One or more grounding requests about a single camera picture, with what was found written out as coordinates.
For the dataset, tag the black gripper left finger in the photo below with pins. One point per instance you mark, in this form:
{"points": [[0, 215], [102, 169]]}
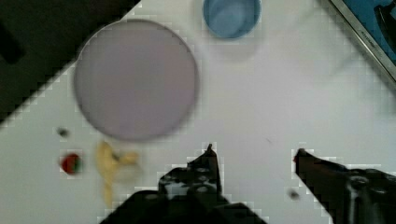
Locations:
{"points": [[190, 195]]}

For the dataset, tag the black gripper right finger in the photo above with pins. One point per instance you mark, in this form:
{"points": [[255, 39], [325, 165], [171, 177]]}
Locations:
{"points": [[350, 196]]}

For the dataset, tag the peeled banana toy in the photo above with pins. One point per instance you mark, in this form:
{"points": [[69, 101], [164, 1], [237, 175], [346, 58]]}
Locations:
{"points": [[107, 164]]}

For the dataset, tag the red strawberry toy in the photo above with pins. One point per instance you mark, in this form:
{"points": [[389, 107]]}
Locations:
{"points": [[71, 164]]}

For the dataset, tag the lavender round plate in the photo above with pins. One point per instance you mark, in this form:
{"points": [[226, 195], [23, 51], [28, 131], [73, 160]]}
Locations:
{"points": [[135, 80]]}

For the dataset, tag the silver toaster oven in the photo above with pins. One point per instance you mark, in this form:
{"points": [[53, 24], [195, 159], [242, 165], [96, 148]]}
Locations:
{"points": [[373, 25]]}

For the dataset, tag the blue plastic cup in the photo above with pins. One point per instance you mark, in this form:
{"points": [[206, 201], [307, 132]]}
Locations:
{"points": [[231, 19]]}

